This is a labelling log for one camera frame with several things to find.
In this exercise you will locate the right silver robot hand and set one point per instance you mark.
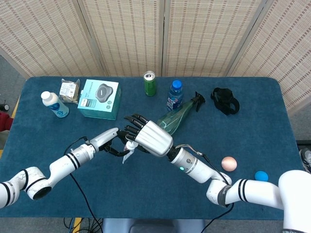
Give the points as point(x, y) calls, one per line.
point(154, 139)

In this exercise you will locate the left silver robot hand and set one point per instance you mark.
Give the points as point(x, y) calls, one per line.
point(104, 138)

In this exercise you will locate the white floral toothpaste tube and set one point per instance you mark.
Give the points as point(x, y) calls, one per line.
point(130, 146)

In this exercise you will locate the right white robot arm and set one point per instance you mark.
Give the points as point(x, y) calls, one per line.
point(194, 167)

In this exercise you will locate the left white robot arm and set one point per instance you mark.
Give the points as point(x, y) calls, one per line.
point(60, 165)

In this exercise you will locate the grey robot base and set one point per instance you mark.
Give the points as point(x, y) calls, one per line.
point(153, 227)

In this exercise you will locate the teal product box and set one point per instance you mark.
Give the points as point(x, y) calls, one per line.
point(99, 102)

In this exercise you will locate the green transparent spray bottle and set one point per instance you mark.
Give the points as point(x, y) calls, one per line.
point(177, 116)

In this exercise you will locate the blue-capped sports drink bottle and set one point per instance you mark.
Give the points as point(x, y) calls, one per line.
point(175, 97)

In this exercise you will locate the blue table cloth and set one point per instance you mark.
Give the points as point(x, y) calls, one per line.
point(145, 191)

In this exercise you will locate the green drink can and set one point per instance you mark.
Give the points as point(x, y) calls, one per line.
point(150, 86)

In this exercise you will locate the white milk drink bottle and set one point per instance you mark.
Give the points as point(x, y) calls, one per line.
point(56, 106)

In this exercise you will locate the clear snack packet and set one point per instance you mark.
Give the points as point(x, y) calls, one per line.
point(69, 91)

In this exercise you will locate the pink egg-shaped ball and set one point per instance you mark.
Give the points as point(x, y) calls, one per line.
point(229, 163)

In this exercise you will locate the red cloth item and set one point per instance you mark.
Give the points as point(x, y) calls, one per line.
point(5, 121)

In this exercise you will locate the bamboo folding screen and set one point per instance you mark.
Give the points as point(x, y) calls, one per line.
point(126, 36)

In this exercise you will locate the small black floor stand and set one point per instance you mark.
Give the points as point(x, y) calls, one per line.
point(4, 106)

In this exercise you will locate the blue ball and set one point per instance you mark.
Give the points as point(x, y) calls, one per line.
point(261, 175)

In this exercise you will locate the grey sneaker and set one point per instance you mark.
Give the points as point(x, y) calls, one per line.
point(306, 159)

